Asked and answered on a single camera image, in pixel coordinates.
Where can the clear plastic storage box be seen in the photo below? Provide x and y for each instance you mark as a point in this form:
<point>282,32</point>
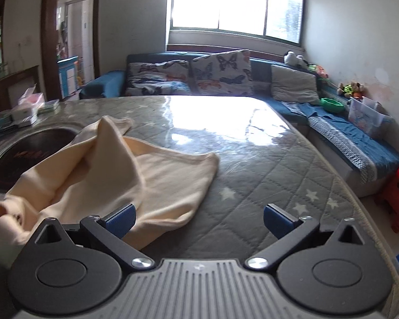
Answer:
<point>365,118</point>

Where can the green patterned box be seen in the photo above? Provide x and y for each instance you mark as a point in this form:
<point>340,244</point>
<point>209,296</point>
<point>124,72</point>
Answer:
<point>49,106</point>

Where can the butterfly print pillow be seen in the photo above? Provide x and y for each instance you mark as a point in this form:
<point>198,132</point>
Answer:
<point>156,78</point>
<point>222,73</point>

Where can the colourful small toy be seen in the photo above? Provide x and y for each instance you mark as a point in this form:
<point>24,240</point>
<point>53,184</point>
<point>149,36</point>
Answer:
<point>319,70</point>

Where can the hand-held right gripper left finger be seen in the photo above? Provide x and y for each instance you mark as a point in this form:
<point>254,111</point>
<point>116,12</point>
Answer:
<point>121,222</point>

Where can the pink tissue pack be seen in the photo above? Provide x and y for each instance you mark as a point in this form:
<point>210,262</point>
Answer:
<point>30,97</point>

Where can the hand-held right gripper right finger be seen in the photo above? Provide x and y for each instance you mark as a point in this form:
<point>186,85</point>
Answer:
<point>279,221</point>

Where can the teal small container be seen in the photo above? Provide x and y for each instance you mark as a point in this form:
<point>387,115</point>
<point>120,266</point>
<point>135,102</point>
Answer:
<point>2,123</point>

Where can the brown and green plush toys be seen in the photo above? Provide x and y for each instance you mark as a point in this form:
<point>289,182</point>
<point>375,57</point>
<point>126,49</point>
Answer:
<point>350,89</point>

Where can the large window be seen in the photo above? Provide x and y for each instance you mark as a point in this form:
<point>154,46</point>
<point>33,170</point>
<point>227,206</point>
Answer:
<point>236,3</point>

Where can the plain grey cushion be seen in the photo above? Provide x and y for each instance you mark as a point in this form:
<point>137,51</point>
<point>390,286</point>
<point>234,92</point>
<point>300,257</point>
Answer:
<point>294,84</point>

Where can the brown door frame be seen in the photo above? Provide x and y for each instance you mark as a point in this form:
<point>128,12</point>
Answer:
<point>50,40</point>

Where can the round black induction cooktop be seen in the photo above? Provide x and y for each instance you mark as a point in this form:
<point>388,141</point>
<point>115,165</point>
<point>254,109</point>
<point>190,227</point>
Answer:
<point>23,153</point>

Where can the cream knit garment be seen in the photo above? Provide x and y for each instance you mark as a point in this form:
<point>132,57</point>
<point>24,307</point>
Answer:
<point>166,179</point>

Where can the white plush toy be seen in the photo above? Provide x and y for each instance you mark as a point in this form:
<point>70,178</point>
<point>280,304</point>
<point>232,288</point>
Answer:
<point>293,59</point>

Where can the light blue cabinet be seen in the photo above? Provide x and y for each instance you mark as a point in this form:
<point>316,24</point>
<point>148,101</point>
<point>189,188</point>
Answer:
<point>67,76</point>

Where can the dark wooden cabinet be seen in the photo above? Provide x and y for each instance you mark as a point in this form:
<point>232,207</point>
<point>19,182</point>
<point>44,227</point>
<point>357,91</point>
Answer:
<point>10,89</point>

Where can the blue corner sofa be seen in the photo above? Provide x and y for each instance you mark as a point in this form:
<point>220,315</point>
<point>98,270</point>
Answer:
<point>111,83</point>

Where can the white box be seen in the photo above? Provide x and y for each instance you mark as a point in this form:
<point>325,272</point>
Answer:
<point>24,115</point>

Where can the green plastic bowl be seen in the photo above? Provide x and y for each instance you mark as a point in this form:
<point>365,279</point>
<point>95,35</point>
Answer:
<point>332,105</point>

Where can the blue sofa cloth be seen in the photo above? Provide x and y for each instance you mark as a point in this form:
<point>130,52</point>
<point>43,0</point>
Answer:
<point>345,133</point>

